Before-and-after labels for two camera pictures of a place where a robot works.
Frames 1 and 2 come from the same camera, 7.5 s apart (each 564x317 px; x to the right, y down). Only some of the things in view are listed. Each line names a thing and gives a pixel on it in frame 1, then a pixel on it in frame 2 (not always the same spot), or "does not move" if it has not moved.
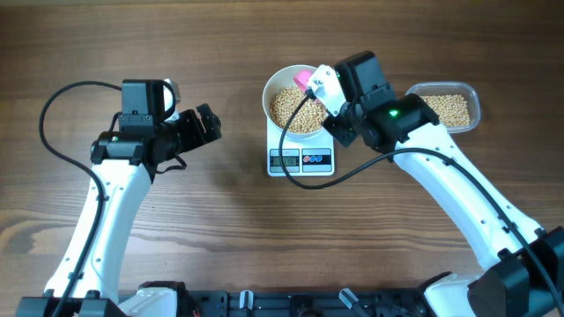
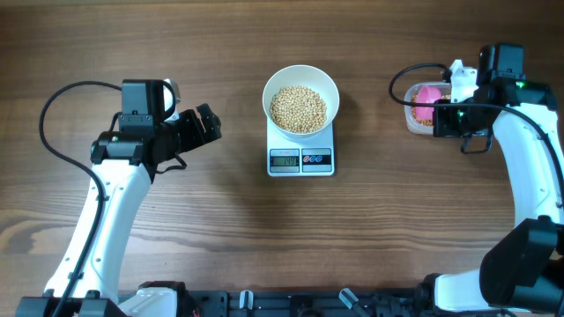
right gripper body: (344, 125) -> (457, 121)
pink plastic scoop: (301, 78) -> (427, 94)
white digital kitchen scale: (312, 157) does not move
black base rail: (333, 303) does not move
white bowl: (290, 106) does not move
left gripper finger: (211, 123) does not move
